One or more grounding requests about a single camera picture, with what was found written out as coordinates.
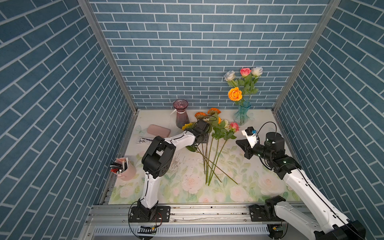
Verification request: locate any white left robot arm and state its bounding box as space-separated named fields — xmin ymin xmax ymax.
xmin=129 ymin=120 xmax=210 ymax=223

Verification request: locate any orange yellow rose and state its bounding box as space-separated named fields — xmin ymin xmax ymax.
xmin=228 ymin=87 xmax=243 ymax=104

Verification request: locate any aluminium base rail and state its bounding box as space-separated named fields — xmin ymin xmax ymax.
xmin=80 ymin=201 xmax=337 ymax=240

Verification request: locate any yellow sunflower upper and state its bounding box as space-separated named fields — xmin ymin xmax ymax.
xmin=182 ymin=122 xmax=195 ymax=131

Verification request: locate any glue stick package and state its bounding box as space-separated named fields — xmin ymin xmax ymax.
xmin=136 ymin=137 xmax=154 ymax=145

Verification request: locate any white rose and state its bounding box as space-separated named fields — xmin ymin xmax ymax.
xmin=224 ymin=71 xmax=241 ymax=89
xmin=251 ymin=67 xmax=264 ymax=94

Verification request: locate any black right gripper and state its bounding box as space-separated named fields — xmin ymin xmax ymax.
xmin=235 ymin=139 xmax=272 ymax=162

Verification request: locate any pink pen cup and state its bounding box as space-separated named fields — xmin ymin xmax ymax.
xmin=110 ymin=158 xmax=137 ymax=181

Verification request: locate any pink rose small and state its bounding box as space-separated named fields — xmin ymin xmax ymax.
xmin=206 ymin=122 xmax=240 ymax=186

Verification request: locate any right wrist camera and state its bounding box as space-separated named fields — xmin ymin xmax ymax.
xmin=242 ymin=127 xmax=260 ymax=148

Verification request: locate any pink rose tall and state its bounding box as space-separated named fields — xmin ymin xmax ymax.
xmin=239 ymin=68 xmax=252 ymax=95

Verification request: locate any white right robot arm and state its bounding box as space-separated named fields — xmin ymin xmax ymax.
xmin=236 ymin=127 xmax=366 ymax=240

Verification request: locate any blue glass vase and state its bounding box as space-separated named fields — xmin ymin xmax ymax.
xmin=234 ymin=100 xmax=251 ymax=126

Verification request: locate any orange gerbera flower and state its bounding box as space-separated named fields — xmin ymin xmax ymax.
xmin=207 ymin=108 xmax=221 ymax=116
xmin=195 ymin=112 xmax=208 ymax=120

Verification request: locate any floral table mat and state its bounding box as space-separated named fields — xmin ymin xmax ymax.
xmin=108 ymin=140 xmax=301 ymax=205

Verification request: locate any purple glass vase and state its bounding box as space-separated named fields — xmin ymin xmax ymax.
xmin=173 ymin=99 xmax=190 ymax=129

